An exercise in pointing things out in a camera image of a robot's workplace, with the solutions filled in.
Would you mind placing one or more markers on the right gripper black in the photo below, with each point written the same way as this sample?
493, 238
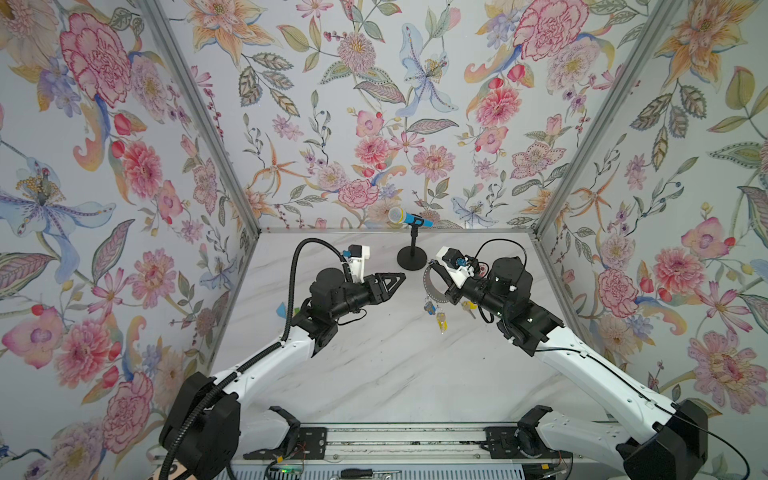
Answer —
442, 271

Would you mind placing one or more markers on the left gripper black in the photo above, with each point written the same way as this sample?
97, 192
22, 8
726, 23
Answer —
373, 289

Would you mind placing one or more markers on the metal keyring with red handle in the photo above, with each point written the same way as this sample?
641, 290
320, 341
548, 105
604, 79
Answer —
435, 288

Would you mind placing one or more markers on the blue key tag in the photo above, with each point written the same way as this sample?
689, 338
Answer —
280, 311

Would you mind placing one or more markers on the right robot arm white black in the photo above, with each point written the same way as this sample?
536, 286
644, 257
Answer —
653, 437

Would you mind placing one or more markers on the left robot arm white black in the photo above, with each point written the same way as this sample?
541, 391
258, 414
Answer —
205, 431

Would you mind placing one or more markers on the black microphone stand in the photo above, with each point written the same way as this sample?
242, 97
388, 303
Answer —
412, 257

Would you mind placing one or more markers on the toy microphone blue yellow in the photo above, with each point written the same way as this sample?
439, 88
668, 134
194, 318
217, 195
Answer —
400, 216

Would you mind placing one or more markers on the black screwdriver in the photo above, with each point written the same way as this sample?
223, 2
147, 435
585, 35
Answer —
366, 473

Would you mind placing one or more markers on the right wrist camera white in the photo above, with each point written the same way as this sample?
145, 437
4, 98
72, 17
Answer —
459, 267

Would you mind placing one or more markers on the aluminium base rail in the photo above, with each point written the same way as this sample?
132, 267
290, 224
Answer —
436, 443

